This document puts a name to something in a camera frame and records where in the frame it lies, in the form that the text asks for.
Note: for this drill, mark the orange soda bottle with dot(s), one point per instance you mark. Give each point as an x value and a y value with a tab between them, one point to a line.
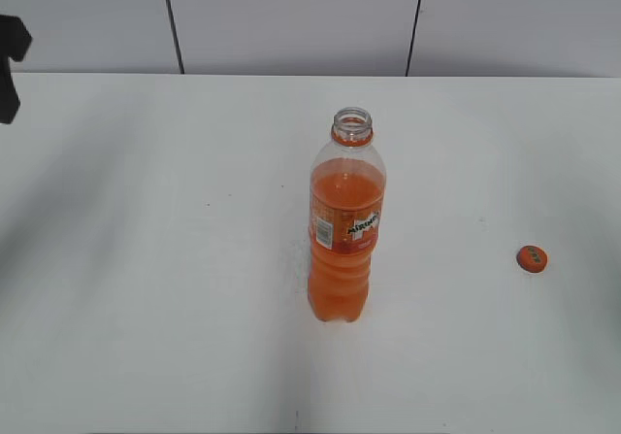
347	185

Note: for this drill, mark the orange bottle cap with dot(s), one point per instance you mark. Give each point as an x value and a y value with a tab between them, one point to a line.
532	259

